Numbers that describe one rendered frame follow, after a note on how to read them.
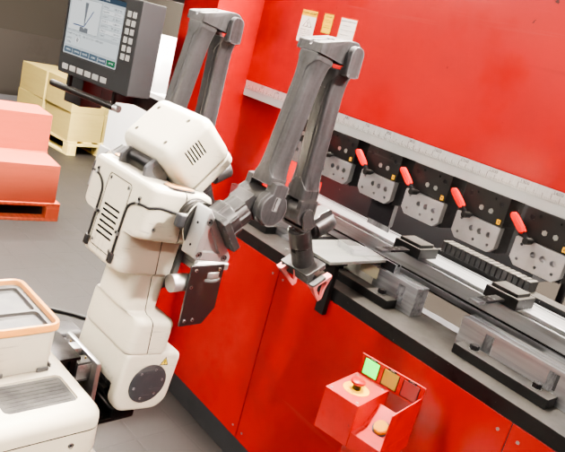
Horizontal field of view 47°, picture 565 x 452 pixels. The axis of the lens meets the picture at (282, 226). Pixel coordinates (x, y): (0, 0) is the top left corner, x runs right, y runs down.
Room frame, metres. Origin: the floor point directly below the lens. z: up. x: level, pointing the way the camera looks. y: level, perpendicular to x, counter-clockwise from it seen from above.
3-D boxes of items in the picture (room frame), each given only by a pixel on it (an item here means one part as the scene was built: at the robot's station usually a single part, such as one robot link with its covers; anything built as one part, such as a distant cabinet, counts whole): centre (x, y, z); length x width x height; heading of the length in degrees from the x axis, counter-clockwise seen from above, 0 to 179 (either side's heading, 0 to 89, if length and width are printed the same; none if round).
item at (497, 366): (1.63, -0.68, 0.89); 0.30 x 0.05 x 0.03; 43
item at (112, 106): (2.66, 0.93, 1.20); 0.45 x 0.03 x 0.08; 57
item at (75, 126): (6.84, 2.46, 0.36); 1.21 x 0.87 x 0.71; 47
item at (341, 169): (2.28, -0.16, 1.26); 0.15 x 0.09 x 0.17; 43
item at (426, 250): (2.22, -0.44, 1.01); 0.26 x 0.12 x 0.05; 133
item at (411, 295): (2.07, -0.35, 0.92); 0.39 x 0.06 x 0.10; 43
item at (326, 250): (2.01, -0.20, 1.00); 0.26 x 0.18 x 0.01; 133
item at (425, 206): (1.99, -0.43, 1.26); 0.15 x 0.09 x 0.17; 43
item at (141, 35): (2.64, 0.86, 1.42); 0.45 x 0.12 x 0.36; 57
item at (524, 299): (1.93, -0.71, 1.01); 0.26 x 0.12 x 0.05; 133
